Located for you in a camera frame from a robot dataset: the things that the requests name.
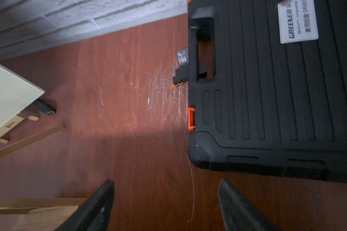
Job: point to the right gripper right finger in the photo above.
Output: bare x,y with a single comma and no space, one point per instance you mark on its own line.
238,213

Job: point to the black screwdriver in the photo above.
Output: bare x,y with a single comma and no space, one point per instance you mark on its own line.
44,107

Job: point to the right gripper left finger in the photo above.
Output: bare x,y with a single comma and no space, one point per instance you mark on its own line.
94,214

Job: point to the plywood board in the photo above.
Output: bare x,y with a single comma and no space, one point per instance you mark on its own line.
16,93

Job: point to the wooden easel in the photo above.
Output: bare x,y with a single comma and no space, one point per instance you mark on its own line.
9,127
39,212

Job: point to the black plastic tool case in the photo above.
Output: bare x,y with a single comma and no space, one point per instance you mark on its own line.
264,107

